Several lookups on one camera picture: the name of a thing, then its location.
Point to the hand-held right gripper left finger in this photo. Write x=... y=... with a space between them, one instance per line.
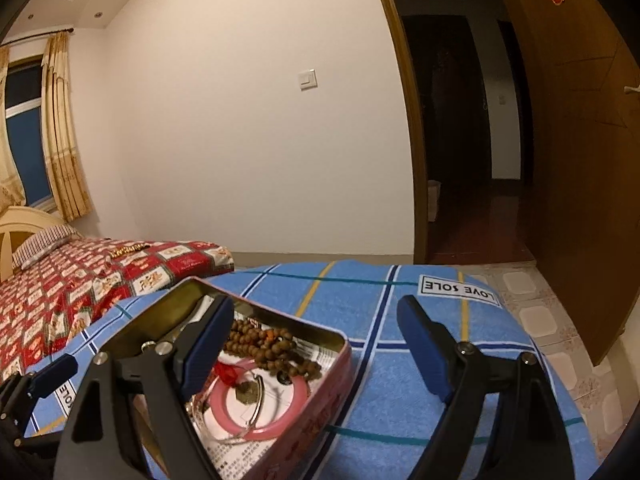
x=200 y=355

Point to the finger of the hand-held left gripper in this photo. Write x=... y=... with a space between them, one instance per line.
x=52 y=375

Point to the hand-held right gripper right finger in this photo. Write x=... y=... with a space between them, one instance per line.
x=425 y=350

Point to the silver bangle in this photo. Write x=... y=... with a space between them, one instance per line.
x=259 y=400

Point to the pink bangle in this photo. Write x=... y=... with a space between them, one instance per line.
x=292 y=400

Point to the pink tin box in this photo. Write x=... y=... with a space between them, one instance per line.
x=320 y=410

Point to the blue plaid cloth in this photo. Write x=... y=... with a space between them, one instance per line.
x=380 y=310

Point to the red patterned bedsheet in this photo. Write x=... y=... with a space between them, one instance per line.
x=75 y=290

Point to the printed paper sheet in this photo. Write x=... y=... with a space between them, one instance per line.
x=320 y=355

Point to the striped pillow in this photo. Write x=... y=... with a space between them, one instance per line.
x=42 y=242

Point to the cream wooden headboard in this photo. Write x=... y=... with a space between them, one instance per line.
x=15 y=222

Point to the brown wooden door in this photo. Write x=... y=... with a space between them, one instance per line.
x=565 y=185

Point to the window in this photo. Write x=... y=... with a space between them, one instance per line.
x=27 y=145

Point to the dark curtain rod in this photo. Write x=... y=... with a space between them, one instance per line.
x=45 y=35

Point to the brown door frame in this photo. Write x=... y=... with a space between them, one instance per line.
x=407 y=110

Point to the white light switch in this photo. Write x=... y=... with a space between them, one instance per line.
x=308 y=80

